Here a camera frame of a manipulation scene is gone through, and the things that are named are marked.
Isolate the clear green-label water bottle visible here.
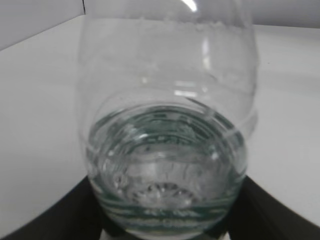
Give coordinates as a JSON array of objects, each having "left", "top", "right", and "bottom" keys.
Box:
[{"left": 76, "top": 0, "right": 258, "bottom": 240}]

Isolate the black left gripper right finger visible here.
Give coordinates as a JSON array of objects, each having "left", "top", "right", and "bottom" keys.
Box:
[{"left": 207, "top": 176, "right": 320, "bottom": 240}]

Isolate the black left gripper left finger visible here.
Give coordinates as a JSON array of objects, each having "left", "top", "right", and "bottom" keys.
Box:
[{"left": 2, "top": 177, "right": 110, "bottom": 240}]

